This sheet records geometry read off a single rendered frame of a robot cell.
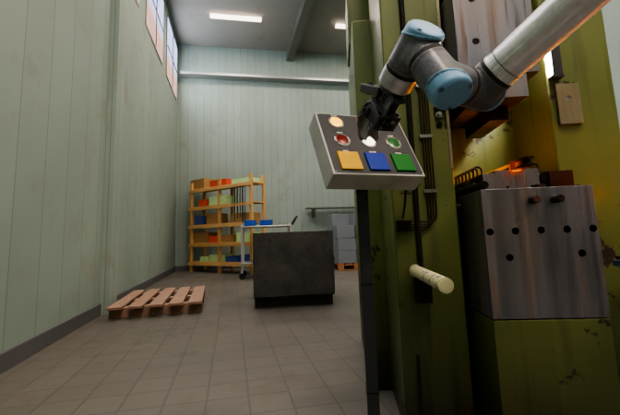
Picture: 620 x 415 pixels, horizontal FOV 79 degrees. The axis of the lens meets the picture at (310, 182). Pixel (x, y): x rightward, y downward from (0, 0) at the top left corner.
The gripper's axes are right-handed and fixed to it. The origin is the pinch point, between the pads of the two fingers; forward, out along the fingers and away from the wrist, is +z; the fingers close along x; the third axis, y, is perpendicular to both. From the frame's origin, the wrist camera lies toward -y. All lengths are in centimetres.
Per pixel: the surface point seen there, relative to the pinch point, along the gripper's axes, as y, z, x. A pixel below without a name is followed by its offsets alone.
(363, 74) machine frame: -90, 39, 46
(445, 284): 42.4, 15.6, 19.6
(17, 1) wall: -212, 98, -152
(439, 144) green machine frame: -19, 20, 51
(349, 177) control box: 6.3, 12.6, -1.1
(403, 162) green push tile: 1.3, 10.3, 19.8
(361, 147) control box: -5.7, 11.0, 6.3
